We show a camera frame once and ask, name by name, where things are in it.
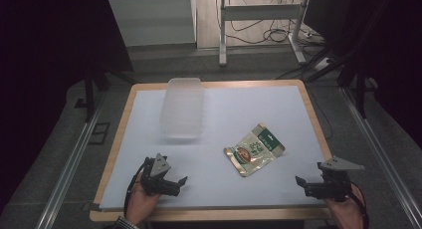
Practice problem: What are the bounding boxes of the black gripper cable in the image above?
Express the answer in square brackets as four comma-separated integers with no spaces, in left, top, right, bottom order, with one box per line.
[347,181,370,229]
[123,161,149,218]

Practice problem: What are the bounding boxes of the black floor plate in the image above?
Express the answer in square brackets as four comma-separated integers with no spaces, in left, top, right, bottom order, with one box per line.
[87,121,111,145]

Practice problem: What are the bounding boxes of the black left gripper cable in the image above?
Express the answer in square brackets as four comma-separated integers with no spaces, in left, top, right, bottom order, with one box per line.
[123,161,149,218]

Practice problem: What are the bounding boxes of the metal floor rail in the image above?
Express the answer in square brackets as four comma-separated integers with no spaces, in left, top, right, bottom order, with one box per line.
[339,86,422,229]
[35,98,105,229]

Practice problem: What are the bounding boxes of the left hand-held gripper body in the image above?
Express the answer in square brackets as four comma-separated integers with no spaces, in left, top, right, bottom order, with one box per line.
[140,152,176,197]

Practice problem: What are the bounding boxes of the white wall panel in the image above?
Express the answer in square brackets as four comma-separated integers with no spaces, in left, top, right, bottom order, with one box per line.
[108,0,197,48]

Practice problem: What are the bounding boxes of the white power strip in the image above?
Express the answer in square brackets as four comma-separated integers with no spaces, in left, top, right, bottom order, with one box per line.
[312,57,333,73]

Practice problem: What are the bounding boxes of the tangle of black floor cables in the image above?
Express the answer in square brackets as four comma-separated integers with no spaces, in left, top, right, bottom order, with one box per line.
[228,0,327,48]

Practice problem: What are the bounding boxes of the pale white table mat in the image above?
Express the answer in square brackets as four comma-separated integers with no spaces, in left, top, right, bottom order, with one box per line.
[99,85,328,212]

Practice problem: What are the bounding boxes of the dark curtain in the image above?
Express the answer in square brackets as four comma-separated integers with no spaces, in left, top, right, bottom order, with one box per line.
[0,0,134,207]
[303,0,422,150]

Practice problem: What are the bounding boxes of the clear plastic container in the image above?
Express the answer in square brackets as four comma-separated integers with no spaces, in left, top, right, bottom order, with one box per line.
[159,77,206,139]

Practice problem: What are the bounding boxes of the green and gold snack packet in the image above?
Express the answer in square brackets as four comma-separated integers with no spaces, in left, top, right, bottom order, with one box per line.
[223,122,287,178]

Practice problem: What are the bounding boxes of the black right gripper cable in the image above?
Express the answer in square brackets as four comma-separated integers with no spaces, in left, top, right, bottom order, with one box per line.
[347,181,370,229]

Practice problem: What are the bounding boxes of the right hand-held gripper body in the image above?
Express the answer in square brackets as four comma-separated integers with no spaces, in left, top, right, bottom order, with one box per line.
[316,155,366,202]

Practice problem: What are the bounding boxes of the white metal desk frame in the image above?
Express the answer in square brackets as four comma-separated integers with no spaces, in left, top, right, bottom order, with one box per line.
[217,0,314,67]

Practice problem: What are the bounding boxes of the person's right hand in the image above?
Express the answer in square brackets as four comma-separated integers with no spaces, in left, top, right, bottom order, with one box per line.
[323,183,366,229]

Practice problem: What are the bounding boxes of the person's left hand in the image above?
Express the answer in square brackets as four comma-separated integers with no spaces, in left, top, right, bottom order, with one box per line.
[125,173,162,227]

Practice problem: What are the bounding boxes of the black tripod stand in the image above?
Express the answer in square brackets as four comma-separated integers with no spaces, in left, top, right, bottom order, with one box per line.
[74,64,137,123]
[305,46,381,119]

